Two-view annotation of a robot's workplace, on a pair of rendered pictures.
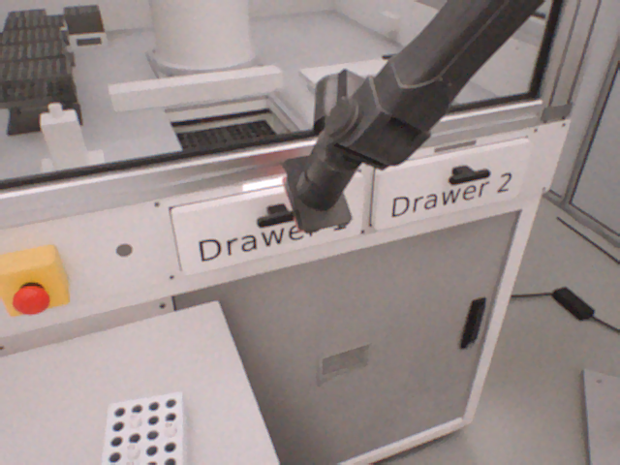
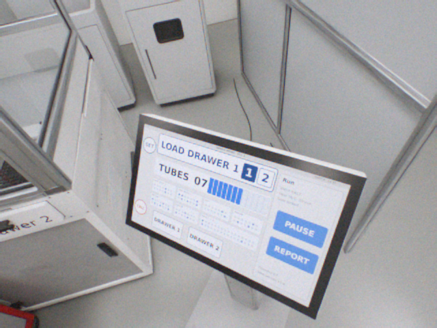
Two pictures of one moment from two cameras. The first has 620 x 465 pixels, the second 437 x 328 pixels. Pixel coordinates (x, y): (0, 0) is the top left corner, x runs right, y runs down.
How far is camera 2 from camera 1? 1.20 m
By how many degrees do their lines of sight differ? 18
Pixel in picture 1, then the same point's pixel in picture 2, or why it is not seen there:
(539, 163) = (69, 206)
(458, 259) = (66, 236)
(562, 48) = (23, 171)
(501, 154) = (28, 212)
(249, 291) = not seen: outside the picture
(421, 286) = (54, 245)
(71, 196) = not seen: outside the picture
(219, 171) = not seen: outside the picture
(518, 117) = (31, 195)
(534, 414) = (192, 266)
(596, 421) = (214, 275)
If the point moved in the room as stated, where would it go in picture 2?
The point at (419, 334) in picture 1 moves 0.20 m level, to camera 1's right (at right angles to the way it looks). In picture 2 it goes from (76, 257) to (117, 260)
